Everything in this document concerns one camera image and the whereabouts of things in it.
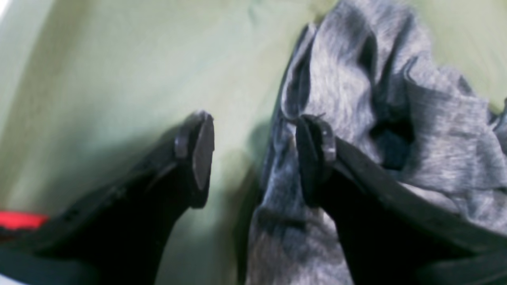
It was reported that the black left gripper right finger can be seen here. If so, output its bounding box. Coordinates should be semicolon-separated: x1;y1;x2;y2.
295;115;507;285

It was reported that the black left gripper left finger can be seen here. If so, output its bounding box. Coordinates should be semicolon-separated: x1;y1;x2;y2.
1;110;214;285

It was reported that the grey heathered T-shirt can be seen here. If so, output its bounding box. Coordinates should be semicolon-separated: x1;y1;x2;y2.
246;0;506;285

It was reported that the red clamp left edge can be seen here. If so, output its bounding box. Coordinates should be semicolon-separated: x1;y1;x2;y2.
0;211;49;230

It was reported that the green table cloth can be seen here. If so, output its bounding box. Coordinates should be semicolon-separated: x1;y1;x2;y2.
0;0;507;285

